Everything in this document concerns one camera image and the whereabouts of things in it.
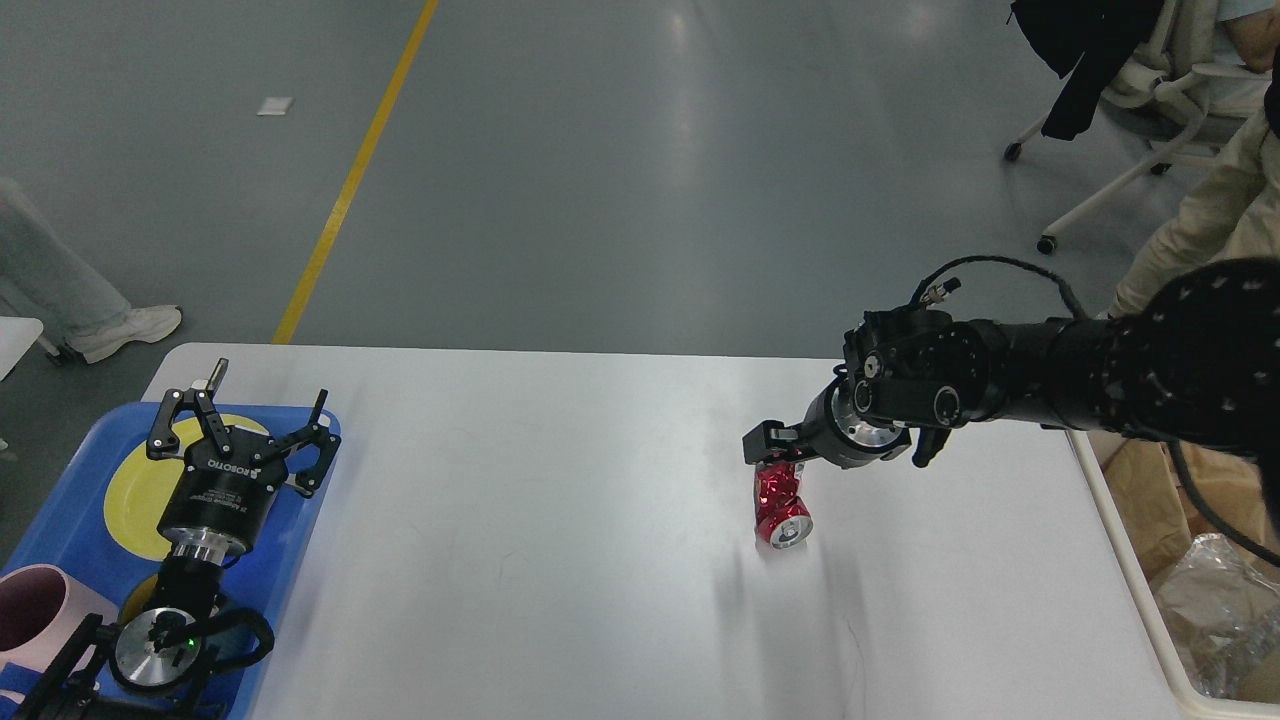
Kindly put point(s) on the crushed red soda can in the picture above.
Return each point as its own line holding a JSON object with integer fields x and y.
{"x": 782, "y": 519}

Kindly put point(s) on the beige plastic bin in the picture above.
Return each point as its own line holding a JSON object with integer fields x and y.
{"x": 1192, "y": 704}

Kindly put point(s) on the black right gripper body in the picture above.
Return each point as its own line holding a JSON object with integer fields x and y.
{"x": 832, "y": 430}

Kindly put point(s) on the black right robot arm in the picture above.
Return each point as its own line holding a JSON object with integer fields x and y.
{"x": 1198, "y": 366}

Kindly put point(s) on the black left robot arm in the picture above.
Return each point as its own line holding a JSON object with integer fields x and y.
{"x": 79, "y": 683}

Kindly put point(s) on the white wheeled chair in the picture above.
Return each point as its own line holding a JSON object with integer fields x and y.
{"x": 1151, "y": 67}

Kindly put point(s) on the person in beige trousers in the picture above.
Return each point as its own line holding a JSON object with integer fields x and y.
{"x": 1233, "y": 213}

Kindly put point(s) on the pink ribbed mug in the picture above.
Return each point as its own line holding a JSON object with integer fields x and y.
{"x": 41, "y": 606}

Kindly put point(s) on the small white side table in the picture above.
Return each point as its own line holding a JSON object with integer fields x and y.
{"x": 17, "y": 335}

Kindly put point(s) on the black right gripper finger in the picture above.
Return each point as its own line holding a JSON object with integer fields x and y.
{"x": 769, "y": 436}
{"x": 791, "y": 456}

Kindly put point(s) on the yellow plastic plate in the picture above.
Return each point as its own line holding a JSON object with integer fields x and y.
{"x": 138, "y": 492}

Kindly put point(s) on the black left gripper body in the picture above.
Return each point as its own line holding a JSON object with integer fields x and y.
{"x": 218, "y": 508}

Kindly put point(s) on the white cart leg with caster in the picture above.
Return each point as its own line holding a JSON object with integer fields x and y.
{"x": 58, "y": 355}

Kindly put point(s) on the crushed clear plastic bottle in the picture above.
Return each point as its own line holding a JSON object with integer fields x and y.
{"x": 1222, "y": 615}

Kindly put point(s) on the passer-by white shoe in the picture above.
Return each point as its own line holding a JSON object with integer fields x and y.
{"x": 96, "y": 318}

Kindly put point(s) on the brown paper bag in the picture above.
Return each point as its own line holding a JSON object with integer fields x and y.
{"x": 1158, "y": 517}

